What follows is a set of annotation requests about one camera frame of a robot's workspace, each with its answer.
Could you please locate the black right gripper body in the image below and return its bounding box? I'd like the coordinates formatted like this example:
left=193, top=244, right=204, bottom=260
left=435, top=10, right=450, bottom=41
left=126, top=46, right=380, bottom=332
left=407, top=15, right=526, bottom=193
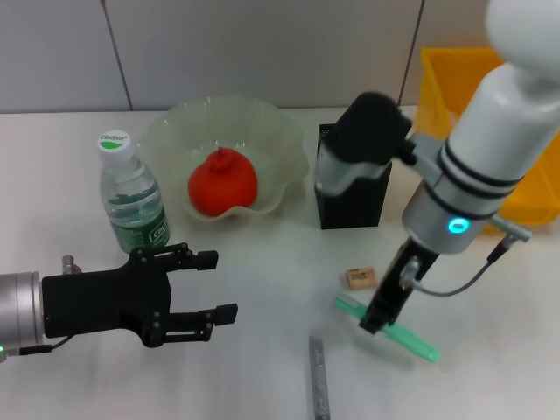
left=370, top=237, right=439, bottom=310

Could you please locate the green glass fruit bowl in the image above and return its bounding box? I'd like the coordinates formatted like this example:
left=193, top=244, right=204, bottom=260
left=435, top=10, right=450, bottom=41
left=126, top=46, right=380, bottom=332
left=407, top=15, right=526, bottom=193
left=138, top=93, right=308, bottom=226

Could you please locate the clear green-label water bottle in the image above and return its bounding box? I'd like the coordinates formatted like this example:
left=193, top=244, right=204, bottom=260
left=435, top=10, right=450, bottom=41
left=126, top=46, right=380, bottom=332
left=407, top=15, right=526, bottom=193
left=95, top=129, right=172, bottom=256

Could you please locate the right wrist camera housing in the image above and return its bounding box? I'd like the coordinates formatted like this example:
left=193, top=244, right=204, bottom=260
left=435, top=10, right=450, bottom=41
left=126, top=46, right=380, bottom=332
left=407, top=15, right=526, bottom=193
left=315, top=90, right=415, bottom=199

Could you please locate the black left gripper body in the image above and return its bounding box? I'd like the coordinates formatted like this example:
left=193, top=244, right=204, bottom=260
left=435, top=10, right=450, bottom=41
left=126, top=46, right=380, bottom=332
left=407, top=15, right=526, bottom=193
left=41, top=248, right=172, bottom=350

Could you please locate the red-orange fruit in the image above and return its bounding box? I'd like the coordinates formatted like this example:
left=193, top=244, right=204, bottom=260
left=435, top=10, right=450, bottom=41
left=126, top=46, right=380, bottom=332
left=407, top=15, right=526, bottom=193
left=186, top=147, right=259, bottom=219

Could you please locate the green pen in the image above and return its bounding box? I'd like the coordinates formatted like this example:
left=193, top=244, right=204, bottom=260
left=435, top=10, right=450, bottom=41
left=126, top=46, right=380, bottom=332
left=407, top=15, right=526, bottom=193
left=333, top=296, right=441, bottom=365

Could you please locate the left wrist silver connector plug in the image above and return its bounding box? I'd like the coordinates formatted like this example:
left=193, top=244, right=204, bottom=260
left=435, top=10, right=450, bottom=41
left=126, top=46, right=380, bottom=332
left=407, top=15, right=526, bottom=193
left=60, top=254, right=82, bottom=277

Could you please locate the wrist silver connector plug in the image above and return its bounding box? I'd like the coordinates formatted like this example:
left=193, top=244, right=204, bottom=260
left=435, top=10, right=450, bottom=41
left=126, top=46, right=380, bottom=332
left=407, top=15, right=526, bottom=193
left=60, top=254, right=82, bottom=277
left=401, top=256, right=422, bottom=289

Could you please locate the grey glitter pen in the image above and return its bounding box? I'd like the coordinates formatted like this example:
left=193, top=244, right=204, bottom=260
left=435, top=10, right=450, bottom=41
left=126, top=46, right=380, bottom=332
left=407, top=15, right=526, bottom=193
left=307, top=335, right=332, bottom=420

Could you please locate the right wrist silver connector plug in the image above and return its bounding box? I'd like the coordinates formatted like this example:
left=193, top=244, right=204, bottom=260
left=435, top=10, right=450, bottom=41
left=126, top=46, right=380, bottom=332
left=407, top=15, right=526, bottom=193
left=401, top=256, right=422, bottom=289

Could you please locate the yellow plastic bin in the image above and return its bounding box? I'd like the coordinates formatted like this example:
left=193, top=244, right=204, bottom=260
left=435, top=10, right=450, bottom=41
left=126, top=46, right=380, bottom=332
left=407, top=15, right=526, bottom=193
left=414, top=46, right=560, bottom=228

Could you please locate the black mesh pen holder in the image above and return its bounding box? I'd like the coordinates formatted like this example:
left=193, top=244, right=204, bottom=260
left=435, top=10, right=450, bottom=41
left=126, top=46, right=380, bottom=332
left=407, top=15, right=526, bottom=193
left=313, top=122, right=394, bottom=231

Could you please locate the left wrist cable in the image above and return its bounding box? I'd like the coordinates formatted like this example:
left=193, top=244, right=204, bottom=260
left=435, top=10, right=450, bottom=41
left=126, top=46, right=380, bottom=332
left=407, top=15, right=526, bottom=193
left=7, top=336, right=67, bottom=356

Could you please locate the tan eraser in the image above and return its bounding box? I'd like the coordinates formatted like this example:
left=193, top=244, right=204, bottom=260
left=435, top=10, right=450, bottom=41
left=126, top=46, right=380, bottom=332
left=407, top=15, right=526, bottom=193
left=345, top=267, right=379, bottom=291

